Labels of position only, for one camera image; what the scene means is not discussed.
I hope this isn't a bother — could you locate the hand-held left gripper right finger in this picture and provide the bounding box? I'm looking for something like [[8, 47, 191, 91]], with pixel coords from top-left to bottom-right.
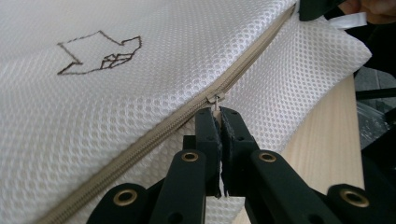
[[219, 105, 260, 198]]

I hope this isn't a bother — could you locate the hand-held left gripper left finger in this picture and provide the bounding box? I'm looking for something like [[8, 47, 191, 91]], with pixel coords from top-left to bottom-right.
[[182, 106, 223, 199]]

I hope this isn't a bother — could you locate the white mesh laundry bag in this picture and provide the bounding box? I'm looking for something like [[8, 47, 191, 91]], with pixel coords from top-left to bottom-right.
[[0, 0, 374, 224]]

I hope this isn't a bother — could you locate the black metal bar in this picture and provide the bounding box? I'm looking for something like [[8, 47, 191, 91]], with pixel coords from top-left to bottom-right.
[[355, 87, 396, 102]]

